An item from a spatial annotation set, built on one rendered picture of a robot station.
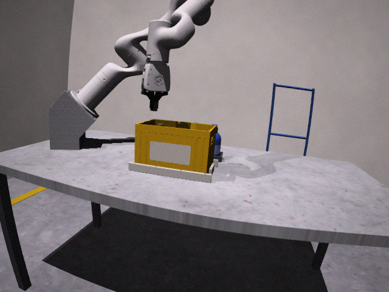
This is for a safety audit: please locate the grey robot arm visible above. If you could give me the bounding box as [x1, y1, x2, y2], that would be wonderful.
[71, 0, 214, 117]

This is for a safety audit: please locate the black tray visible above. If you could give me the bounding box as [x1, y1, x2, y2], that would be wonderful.
[213, 151, 223, 162]

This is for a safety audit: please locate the blue bottle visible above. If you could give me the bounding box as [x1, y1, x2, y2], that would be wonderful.
[214, 127, 221, 156]

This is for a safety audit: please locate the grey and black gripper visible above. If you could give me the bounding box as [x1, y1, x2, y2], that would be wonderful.
[141, 63, 170, 111]

